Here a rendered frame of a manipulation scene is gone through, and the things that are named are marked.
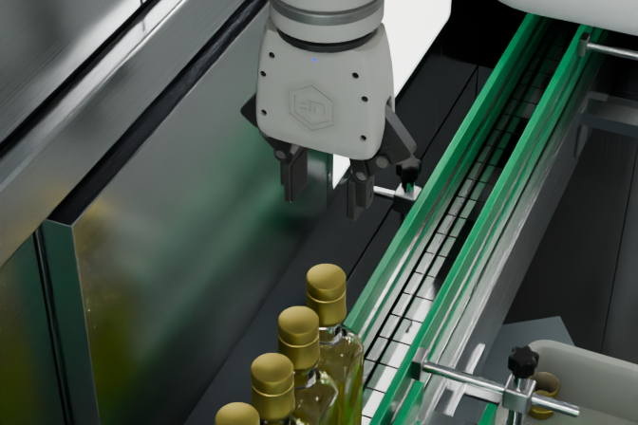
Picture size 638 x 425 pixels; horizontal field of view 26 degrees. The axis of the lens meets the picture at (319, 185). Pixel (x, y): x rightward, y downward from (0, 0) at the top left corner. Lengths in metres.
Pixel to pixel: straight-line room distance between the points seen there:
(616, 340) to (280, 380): 1.42
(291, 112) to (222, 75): 0.14
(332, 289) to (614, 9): 0.41
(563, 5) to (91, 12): 0.34
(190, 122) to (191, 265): 0.14
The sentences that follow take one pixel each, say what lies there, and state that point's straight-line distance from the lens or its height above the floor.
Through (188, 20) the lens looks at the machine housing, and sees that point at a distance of 1.11.
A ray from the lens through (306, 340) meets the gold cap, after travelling 1.13.
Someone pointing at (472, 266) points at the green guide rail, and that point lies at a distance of 1.56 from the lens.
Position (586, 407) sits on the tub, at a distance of 1.63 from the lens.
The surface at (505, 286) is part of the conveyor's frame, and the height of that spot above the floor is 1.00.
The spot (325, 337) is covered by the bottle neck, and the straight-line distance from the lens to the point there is 1.21.
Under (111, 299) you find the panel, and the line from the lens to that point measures 1.09.
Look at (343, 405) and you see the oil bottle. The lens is 1.24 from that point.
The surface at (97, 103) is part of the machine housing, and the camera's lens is 1.00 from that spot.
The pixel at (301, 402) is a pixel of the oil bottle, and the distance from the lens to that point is 1.18.
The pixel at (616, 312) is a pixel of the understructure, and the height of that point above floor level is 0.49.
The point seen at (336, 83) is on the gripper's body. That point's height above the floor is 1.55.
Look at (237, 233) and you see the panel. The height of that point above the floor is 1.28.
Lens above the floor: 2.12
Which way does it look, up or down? 39 degrees down
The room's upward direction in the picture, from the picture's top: straight up
